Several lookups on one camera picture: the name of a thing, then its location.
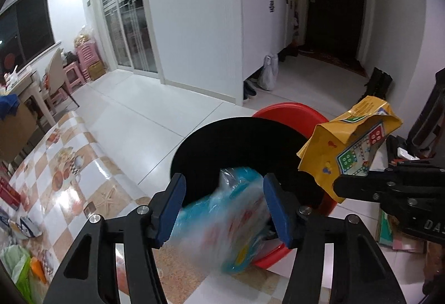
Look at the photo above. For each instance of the cardboard box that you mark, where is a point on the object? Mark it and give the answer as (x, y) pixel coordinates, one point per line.
(15, 132)

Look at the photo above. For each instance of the white plastic bag on floor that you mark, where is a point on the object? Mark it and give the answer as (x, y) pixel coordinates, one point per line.
(269, 73)

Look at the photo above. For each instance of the red gift box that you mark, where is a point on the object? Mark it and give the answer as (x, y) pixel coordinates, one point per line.
(10, 196)

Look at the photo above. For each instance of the dark window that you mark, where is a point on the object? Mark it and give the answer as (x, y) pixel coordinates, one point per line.
(25, 33)

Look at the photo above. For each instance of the red plastic stool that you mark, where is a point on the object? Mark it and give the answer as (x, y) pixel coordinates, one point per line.
(303, 119)

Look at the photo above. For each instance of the white shoe cabinet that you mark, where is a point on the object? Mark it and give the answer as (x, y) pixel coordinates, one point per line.
(267, 30)

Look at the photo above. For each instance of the green plastic bag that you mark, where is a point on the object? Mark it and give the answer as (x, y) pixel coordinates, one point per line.
(16, 260)

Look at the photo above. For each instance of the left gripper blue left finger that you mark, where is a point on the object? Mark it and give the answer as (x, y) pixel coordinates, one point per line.
(164, 209)

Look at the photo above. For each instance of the black boots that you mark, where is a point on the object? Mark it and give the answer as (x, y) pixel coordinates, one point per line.
(378, 84)

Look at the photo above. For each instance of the blue cloth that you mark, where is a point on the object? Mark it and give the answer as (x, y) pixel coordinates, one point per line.
(9, 105)

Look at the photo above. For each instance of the pink plastic stools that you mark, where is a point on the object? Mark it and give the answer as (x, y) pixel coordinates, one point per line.
(85, 66)

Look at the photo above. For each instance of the glass sliding door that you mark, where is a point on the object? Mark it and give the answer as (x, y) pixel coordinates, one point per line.
(129, 36)

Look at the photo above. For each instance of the blue transparent snack bag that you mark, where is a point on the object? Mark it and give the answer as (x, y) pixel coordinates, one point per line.
(226, 229)

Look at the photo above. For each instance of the yellow board game box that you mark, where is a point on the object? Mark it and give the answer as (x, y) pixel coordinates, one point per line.
(347, 144)

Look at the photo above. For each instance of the black round trash bin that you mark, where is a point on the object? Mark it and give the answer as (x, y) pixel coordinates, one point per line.
(264, 145)

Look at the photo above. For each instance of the beige dining chair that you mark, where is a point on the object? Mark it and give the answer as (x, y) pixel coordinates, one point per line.
(55, 77)

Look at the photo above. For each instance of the small brown box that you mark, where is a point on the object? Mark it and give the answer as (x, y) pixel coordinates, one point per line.
(89, 209)

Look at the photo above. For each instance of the dark entrance door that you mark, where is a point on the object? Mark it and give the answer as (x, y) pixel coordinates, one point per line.
(334, 30)

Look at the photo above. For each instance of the white dining table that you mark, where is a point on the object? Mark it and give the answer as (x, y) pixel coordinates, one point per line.
(26, 87)

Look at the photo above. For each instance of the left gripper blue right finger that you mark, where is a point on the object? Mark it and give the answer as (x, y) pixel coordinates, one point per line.
(290, 225)

